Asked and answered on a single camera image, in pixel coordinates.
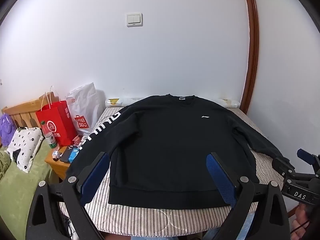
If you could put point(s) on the striped mattress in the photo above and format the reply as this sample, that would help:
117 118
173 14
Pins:
150 220

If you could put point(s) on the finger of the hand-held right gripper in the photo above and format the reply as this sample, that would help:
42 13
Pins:
282 166
306 156

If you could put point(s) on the wooden headboard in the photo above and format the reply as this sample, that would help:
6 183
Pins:
25 110

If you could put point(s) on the green blanket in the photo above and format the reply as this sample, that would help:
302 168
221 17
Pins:
15 192

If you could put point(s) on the blue box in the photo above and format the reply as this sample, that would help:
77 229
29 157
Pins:
74 153

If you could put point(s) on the white flower print pillow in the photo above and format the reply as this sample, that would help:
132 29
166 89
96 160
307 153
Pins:
25 147

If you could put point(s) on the wooden door frame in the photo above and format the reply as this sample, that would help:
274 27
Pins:
253 55

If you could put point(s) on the white plastic bag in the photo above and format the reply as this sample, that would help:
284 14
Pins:
85 107

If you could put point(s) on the white duck print bumper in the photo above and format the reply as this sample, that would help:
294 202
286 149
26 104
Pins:
113 102

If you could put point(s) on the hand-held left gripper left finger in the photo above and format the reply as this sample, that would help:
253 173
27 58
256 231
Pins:
96 175

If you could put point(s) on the small red container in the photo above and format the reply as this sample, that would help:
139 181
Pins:
76 139

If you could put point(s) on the green label water bottle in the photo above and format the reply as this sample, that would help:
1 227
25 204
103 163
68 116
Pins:
50 137

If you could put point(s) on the person's right hand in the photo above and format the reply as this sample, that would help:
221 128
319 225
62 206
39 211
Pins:
301 222

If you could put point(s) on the small figurine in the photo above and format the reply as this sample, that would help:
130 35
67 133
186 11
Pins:
56 155

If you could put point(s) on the white light switch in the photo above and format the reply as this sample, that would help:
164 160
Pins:
134 19

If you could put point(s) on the dark smartphone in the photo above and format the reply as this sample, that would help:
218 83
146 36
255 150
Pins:
65 155

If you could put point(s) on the wooden nightstand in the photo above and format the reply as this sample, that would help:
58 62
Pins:
58 168

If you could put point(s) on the red paper bag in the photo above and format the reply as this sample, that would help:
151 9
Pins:
56 122

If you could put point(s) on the purple plush toy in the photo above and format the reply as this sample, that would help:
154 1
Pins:
6 130

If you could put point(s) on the black sweatshirt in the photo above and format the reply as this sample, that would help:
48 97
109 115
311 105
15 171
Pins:
170 145

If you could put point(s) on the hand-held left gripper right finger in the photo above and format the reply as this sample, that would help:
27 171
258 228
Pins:
221 177

